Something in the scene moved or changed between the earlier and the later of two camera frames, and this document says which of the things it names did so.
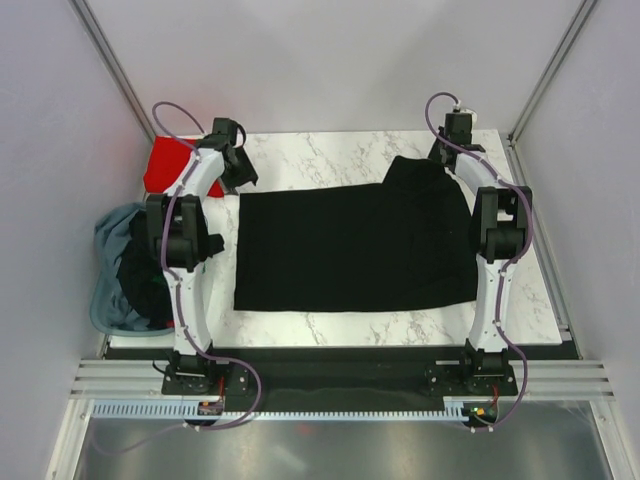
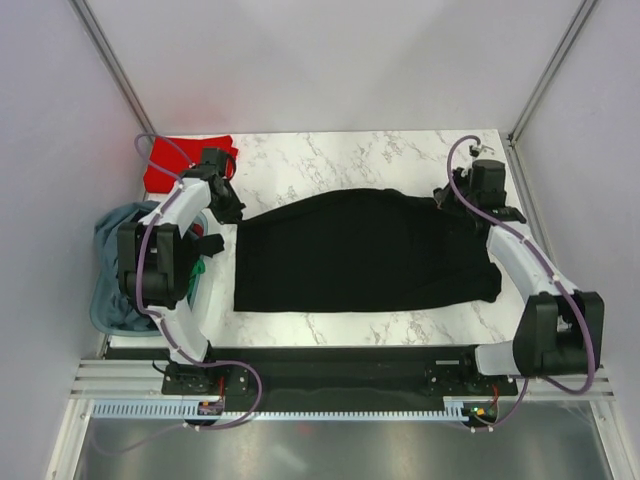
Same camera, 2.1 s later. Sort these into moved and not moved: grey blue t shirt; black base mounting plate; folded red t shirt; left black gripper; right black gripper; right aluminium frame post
Moved: right black gripper; left black gripper
Not moved: folded red t shirt; grey blue t shirt; right aluminium frame post; black base mounting plate
